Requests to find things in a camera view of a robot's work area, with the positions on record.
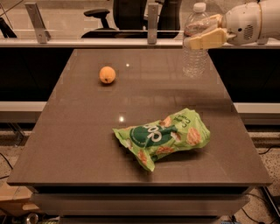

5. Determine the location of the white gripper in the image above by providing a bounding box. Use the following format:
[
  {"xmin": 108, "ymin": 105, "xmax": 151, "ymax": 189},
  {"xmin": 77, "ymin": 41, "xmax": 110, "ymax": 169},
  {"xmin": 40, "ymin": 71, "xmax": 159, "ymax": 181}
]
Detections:
[{"xmin": 188, "ymin": 3, "xmax": 261, "ymax": 50}]

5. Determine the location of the clear plastic water bottle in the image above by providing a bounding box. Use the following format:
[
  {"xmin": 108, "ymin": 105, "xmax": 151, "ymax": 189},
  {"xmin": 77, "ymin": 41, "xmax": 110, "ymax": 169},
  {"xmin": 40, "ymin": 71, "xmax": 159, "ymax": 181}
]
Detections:
[{"xmin": 183, "ymin": 3, "xmax": 212, "ymax": 79}]

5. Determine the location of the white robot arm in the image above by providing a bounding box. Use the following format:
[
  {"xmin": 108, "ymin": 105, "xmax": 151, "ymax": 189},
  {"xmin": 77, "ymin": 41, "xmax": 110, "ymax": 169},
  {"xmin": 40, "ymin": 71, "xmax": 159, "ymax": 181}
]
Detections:
[{"xmin": 185, "ymin": 0, "xmax": 280, "ymax": 50}]

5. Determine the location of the black office chair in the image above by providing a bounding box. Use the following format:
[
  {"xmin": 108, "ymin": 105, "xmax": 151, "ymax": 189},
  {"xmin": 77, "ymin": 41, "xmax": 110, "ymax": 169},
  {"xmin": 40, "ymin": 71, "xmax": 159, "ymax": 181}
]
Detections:
[{"xmin": 81, "ymin": 0, "xmax": 182, "ymax": 39}]

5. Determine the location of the green snack chip bag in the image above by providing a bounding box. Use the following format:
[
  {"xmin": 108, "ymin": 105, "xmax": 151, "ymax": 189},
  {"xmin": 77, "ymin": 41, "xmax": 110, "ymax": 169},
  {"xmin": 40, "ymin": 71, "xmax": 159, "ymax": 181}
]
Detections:
[{"xmin": 113, "ymin": 108, "xmax": 210, "ymax": 172}]

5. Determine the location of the orange fruit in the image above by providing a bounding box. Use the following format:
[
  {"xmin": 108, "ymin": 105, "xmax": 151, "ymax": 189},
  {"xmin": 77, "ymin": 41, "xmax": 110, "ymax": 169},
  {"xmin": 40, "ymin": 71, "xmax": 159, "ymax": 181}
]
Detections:
[{"xmin": 99, "ymin": 66, "xmax": 116, "ymax": 84}]

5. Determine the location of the right metal bracket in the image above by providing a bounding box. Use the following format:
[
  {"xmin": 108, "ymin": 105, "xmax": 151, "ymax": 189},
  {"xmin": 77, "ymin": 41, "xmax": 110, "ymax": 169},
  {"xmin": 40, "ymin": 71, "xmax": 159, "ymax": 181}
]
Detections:
[{"xmin": 256, "ymin": 38, "xmax": 269, "ymax": 45}]

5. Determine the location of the metal bracket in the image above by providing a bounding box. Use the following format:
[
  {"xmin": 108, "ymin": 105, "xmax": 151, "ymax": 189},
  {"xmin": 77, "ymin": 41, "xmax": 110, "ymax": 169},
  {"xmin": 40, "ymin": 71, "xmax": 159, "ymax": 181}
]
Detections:
[
  {"xmin": 24, "ymin": 2, "xmax": 51, "ymax": 44},
  {"xmin": 147, "ymin": 3, "xmax": 158, "ymax": 45},
  {"xmin": 256, "ymin": 38, "xmax": 269, "ymax": 45}
]

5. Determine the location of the middle metal bracket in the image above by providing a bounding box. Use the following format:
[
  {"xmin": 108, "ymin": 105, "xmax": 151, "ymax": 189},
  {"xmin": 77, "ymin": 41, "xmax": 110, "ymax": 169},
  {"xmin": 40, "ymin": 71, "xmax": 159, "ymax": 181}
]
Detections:
[{"xmin": 147, "ymin": 3, "xmax": 158, "ymax": 45}]

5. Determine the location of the left metal bracket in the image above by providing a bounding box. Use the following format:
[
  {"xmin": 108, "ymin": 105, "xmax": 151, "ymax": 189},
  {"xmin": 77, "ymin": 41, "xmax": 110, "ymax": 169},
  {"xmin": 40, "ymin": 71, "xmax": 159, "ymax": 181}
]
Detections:
[{"xmin": 24, "ymin": 2, "xmax": 51, "ymax": 44}]

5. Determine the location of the black floor cable left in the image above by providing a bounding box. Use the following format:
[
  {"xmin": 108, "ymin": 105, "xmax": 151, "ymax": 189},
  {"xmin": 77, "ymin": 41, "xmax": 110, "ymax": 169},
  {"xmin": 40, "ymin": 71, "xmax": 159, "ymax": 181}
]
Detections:
[{"xmin": 0, "ymin": 151, "xmax": 14, "ymax": 180}]

